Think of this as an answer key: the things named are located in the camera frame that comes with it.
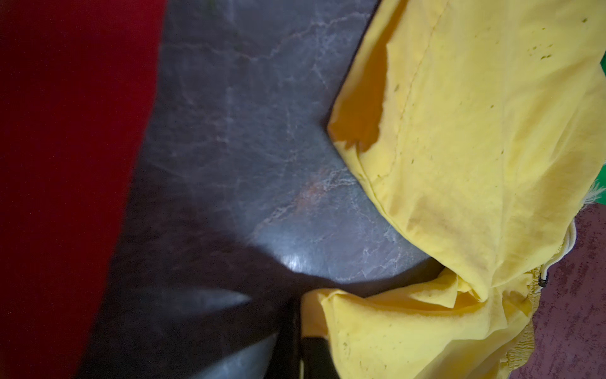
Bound green plastic basket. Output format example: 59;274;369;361
595;55;606;205

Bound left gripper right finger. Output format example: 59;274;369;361
302;337;339;379

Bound yellow shorts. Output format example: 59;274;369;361
301;1;605;378

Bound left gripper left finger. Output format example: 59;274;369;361
264;298;301;379

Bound red shorts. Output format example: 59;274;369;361
1;1;166;378

